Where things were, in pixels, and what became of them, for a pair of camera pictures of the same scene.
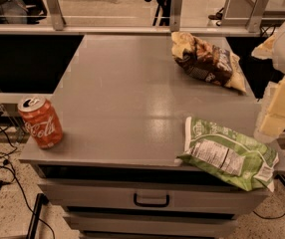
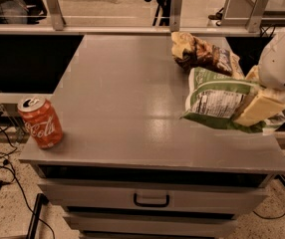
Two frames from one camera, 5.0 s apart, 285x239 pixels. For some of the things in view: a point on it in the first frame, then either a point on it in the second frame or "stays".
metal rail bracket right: (254, 22) stays
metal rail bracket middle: (175, 10) stays
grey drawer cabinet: (124, 104) stays
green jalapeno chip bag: (244, 162) to (217, 98)
